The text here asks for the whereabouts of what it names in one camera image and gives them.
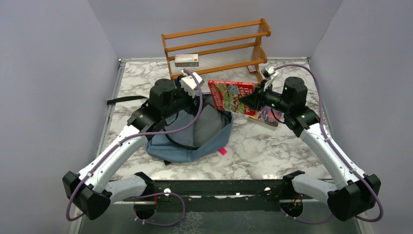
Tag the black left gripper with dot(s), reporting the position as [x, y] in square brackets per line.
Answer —
[192, 106]

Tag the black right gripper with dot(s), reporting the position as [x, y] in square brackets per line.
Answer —
[255, 100]

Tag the blue Jane Eyre book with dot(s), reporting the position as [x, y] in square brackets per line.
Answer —
[267, 118]

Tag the red treehouse book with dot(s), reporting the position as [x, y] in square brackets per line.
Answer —
[226, 95]

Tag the blue student backpack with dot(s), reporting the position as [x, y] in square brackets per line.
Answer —
[172, 136]

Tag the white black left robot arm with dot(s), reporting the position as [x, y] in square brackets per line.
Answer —
[90, 191]

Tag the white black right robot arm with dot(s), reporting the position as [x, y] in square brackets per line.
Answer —
[352, 191]

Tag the small red card box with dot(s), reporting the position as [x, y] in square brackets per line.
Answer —
[251, 68]

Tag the white grey box on shelf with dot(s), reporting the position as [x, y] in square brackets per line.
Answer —
[186, 60]

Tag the orange wooden shelf rack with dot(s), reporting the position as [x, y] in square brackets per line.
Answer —
[219, 48]

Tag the pink marker pen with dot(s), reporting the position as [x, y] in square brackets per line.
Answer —
[223, 151]

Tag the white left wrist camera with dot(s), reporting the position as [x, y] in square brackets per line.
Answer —
[189, 85]

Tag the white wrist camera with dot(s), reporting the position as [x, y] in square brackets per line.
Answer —
[189, 85]
[269, 73]

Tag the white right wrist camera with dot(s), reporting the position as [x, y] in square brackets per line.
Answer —
[269, 73]

